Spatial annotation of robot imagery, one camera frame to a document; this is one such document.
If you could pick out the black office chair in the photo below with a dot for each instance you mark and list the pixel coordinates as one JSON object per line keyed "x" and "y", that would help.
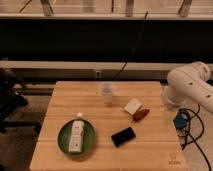
{"x": 10, "y": 100}

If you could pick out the blue connector box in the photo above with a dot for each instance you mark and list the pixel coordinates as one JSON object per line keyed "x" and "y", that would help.
{"x": 179, "y": 121}

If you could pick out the green round plate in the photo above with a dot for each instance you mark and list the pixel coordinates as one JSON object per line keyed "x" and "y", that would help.
{"x": 89, "y": 137}

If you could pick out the wall power outlet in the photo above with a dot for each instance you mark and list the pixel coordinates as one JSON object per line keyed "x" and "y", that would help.
{"x": 98, "y": 74}

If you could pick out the white sponge block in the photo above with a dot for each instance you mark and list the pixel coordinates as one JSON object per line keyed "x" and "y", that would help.
{"x": 132, "y": 106}

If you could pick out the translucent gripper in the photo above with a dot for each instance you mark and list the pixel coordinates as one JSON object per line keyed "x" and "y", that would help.
{"x": 168, "y": 116}

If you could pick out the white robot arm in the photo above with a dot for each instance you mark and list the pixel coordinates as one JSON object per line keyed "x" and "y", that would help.
{"x": 187, "y": 82}

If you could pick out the clear plastic cup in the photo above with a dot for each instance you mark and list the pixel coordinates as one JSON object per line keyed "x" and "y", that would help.
{"x": 107, "y": 90}

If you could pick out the white plastic bottle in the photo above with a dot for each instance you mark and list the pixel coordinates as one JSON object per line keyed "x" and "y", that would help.
{"x": 76, "y": 136}

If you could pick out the reddish brown oblong object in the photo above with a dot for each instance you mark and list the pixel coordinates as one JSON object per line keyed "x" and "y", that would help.
{"x": 140, "y": 114}

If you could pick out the black rectangular eraser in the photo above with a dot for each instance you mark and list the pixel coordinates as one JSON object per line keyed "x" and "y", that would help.
{"x": 123, "y": 136}

